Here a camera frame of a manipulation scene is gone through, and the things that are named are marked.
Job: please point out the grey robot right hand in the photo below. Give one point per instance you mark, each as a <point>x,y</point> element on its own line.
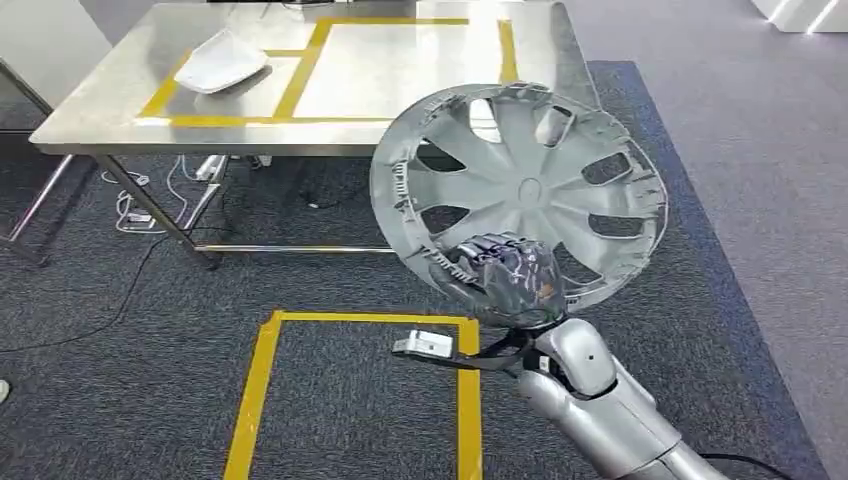
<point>517,285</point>

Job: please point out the silver plastic wheel hubcap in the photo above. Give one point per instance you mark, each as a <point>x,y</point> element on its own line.
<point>530,192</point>

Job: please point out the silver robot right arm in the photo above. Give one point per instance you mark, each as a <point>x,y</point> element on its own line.
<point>609,417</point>

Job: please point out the small yellow floor tape rectangle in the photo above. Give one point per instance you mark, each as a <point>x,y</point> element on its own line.
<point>469,411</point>

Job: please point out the steel table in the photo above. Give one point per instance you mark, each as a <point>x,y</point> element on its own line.
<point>397,73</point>

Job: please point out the white plastic tray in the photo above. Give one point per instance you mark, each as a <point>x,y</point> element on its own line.
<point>218,63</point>

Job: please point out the white charger plug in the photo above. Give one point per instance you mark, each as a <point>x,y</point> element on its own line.
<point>139,216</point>

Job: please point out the small white floor object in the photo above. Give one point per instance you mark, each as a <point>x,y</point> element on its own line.
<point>4,391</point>

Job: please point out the pale grey side table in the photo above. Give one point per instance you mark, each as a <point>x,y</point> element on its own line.
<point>46,40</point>

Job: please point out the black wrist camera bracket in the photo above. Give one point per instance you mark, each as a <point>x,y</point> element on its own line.
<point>477,363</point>

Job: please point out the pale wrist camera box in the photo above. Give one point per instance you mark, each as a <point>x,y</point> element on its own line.
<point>427,343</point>

